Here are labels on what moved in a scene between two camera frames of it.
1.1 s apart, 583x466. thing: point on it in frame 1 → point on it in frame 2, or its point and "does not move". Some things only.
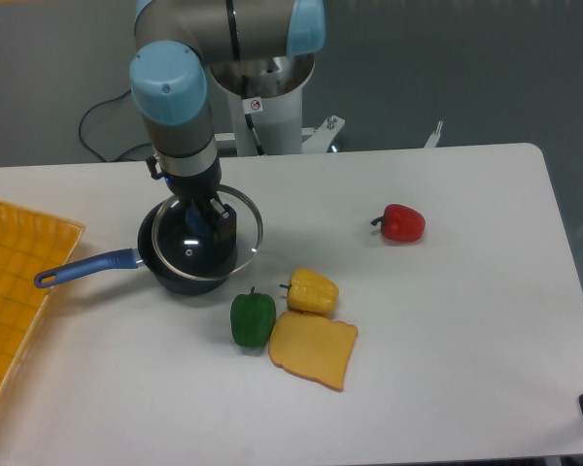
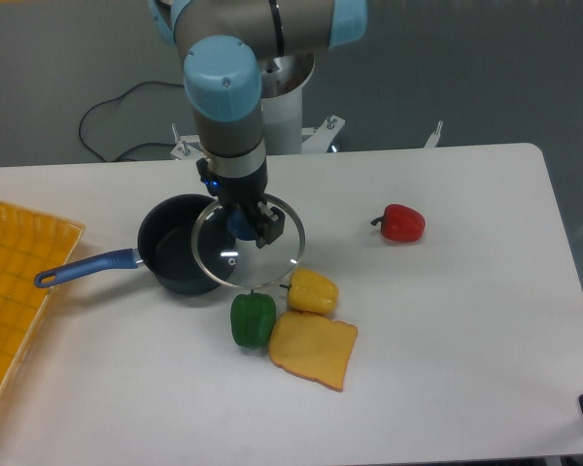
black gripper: [201, 186] → [242, 192]
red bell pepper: [400, 223] does not move
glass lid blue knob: [182, 254] → [242, 262]
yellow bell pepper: [309, 291] does not move
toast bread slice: [312, 347] does not move
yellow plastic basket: [17, 244] does not move
